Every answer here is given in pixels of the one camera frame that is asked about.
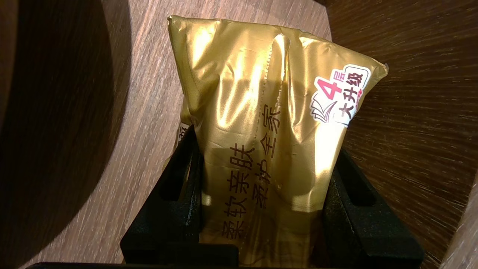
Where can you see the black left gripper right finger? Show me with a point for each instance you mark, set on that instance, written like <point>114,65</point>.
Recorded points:
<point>366,239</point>

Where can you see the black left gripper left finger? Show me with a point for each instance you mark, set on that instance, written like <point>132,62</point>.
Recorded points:
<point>168,231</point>

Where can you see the curved wooden nightstand drawer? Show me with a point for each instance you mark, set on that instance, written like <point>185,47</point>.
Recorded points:
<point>149,56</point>

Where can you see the gold tissue pack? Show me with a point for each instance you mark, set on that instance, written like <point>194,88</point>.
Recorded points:
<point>261,112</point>

